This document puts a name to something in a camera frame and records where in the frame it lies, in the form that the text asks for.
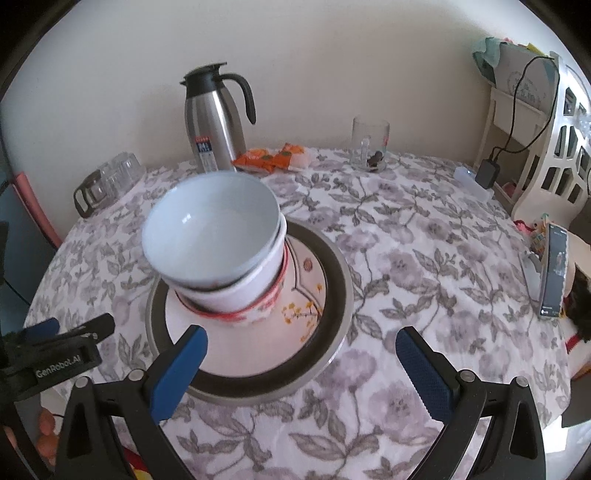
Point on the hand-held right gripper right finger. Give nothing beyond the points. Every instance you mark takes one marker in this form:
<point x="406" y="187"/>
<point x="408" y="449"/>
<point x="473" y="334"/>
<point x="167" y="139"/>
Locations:
<point x="425" y="374"/>

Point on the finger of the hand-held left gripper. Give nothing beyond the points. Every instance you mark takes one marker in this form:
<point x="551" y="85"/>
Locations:
<point x="44" y="328"/>
<point x="92" y="327"/>

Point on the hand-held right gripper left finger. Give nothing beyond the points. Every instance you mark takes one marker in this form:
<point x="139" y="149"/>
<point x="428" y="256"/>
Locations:
<point x="180" y="374"/>

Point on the white black-rimmed plate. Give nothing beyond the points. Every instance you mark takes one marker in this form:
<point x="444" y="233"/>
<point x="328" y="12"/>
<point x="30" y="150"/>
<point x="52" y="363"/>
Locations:
<point x="277" y="341"/>

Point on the strawberry print bowl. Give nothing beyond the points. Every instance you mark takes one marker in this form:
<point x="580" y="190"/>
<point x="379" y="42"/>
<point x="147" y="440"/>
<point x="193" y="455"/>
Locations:
<point x="265" y="309"/>

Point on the plain white bowl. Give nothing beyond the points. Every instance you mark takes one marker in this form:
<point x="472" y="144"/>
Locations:
<point x="249" y="290"/>

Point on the stainless steel plate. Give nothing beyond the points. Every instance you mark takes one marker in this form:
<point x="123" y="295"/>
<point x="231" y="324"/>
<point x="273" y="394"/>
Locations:
<point x="337" y="286"/>

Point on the pale blue flowered bowl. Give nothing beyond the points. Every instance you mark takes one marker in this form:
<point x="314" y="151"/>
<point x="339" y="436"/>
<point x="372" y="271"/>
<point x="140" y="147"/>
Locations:
<point x="207" y="230"/>

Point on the person's left hand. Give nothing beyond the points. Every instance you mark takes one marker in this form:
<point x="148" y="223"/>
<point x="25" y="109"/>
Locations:
<point x="46" y="422"/>

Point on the pink curved bar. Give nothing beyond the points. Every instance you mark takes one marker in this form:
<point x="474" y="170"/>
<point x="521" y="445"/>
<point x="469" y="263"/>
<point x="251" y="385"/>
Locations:
<point x="37" y="212"/>

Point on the pale phone stand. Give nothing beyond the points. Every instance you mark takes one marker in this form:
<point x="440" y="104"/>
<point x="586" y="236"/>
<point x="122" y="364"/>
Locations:
<point x="531" y="272"/>

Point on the smartphone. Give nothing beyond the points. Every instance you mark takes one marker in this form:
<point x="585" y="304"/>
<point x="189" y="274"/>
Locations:
<point x="554" y="277"/>

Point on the black cloth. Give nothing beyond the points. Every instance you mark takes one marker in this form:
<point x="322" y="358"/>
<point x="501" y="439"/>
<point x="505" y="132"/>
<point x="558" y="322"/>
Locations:
<point x="579" y="304"/>

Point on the pink knitted item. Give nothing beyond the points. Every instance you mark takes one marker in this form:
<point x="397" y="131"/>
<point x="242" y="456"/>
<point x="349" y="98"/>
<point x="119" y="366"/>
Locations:
<point x="524" y="226"/>

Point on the white power strip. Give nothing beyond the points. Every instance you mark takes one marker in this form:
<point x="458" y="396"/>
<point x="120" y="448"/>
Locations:
<point x="464" y="177"/>

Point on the black charger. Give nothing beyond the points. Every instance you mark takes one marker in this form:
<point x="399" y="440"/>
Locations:
<point x="487" y="173"/>

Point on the white cutout shelf rack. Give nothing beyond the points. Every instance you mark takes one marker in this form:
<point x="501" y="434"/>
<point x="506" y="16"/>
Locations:
<point x="531" y="189"/>

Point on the small dark object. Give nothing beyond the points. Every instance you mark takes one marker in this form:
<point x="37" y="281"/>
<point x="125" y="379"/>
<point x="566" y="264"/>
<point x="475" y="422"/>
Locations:
<point x="375" y="159"/>

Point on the stainless steel thermos jug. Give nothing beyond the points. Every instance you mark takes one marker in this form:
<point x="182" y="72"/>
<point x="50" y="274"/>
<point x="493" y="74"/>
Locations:
<point x="212" y="120"/>

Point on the clear glass mug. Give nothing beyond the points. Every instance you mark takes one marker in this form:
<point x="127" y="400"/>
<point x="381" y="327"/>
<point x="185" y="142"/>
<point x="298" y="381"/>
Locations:
<point x="369" y="138"/>

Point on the white printed box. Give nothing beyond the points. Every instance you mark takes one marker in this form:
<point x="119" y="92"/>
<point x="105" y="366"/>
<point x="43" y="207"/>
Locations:
<point x="531" y="87"/>

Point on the teal cloth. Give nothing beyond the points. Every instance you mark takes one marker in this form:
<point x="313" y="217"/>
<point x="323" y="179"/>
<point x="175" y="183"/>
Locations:
<point x="485" y="53"/>

